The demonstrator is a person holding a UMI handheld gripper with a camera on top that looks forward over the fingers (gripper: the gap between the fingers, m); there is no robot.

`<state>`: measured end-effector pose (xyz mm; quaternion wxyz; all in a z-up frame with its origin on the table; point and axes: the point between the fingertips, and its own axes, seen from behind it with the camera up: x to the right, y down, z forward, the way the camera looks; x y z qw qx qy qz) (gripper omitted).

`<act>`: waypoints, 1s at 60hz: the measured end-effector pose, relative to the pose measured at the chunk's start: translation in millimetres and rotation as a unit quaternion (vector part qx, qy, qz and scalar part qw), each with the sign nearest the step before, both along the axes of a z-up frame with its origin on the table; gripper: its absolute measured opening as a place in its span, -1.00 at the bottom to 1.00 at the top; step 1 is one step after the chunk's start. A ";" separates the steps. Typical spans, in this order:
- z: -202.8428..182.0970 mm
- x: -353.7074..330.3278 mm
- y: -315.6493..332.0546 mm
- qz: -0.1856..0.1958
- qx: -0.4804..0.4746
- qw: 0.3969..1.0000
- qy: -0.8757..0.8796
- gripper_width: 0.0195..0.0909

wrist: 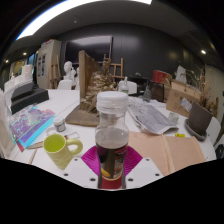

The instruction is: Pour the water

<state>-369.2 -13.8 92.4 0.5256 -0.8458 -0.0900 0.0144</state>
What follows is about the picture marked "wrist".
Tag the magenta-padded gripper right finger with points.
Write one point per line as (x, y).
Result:
(136, 166)

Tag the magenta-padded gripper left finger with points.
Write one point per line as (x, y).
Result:
(87, 166)

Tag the clear bottle with dark drink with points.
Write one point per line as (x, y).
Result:
(111, 150)

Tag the light wooden panel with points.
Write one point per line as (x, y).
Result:
(185, 150)
(146, 150)

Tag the yellow-green mug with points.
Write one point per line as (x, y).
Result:
(60, 153)

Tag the small white paint jar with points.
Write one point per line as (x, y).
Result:
(59, 125)

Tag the printed newspaper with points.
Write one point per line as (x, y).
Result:
(150, 118)

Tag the small yellow flat object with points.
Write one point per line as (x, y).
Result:
(180, 135)

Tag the thin wooden stick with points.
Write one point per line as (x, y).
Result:
(32, 156)

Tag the flat wooden stick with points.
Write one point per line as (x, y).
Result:
(35, 144)

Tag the colourful purple art book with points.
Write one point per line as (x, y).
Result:
(30, 123)

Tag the clear glass bottle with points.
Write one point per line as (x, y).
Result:
(147, 95)

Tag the spray bottle with green label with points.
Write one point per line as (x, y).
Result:
(124, 88)

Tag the white chair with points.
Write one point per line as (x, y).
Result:
(65, 85)
(132, 87)
(215, 128)

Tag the golden relief sculpture on board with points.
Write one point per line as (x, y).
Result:
(96, 86)

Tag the brown cardboard box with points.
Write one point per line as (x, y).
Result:
(178, 96)

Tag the black backpack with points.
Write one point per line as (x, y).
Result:
(220, 151)

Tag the black side table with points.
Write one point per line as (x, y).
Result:
(140, 81)

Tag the plastic-wrapped canvas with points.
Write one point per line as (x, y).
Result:
(6, 133)

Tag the black flat box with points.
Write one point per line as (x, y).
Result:
(28, 98)

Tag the white plaster bust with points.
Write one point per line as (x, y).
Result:
(68, 68)
(76, 75)

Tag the red box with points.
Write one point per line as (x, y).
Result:
(160, 76)

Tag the wooden easel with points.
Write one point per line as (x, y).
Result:
(55, 71)
(116, 63)

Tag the white plaster cast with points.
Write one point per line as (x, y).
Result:
(181, 74)

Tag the white plaster block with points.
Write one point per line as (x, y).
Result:
(26, 73)

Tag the ceiling spot lights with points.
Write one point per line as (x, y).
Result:
(203, 52)

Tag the long ceiling light strip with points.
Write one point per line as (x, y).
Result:
(43, 20)

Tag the dark wall screen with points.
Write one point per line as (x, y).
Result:
(88, 50)

